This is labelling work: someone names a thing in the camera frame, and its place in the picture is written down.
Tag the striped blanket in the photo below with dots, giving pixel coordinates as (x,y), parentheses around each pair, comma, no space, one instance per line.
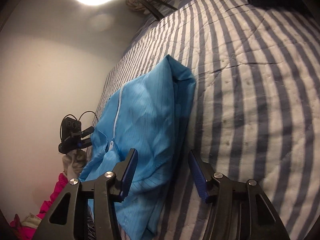
(250,92)

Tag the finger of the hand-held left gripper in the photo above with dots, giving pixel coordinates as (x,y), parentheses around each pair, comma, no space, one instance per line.
(87,131)
(85,143)

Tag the black tripod with phone holder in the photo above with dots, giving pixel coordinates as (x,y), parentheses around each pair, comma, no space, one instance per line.
(151,10)

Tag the person's pink jacket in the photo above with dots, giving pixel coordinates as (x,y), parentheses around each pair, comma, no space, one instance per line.
(22,232)

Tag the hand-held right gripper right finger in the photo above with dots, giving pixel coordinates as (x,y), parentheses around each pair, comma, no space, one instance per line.
(197,175)

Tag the person's left hand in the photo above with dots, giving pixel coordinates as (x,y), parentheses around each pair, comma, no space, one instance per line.
(72,165)

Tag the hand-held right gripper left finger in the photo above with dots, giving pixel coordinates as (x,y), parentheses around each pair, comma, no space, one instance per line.
(128,172)

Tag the beige cloth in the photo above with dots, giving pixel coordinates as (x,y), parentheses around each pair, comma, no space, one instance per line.
(31,220)

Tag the light blue jacket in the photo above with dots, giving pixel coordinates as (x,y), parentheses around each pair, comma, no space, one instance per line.
(145,110)

